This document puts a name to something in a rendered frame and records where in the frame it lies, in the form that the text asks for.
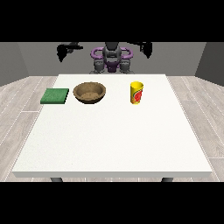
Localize brown wooden bowl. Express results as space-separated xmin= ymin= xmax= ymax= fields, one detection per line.
xmin=72 ymin=81 xmax=107 ymax=105

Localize yellow cup with melon print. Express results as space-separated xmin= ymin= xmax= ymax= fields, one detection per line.
xmin=129 ymin=80 xmax=144 ymax=106

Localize green square pad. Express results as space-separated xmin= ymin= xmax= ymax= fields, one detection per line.
xmin=39 ymin=87 xmax=70 ymax=105

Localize grey robot trunk purple rings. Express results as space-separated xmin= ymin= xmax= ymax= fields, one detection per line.
xmin=89 ymin=42 xmax=136 ymax=75

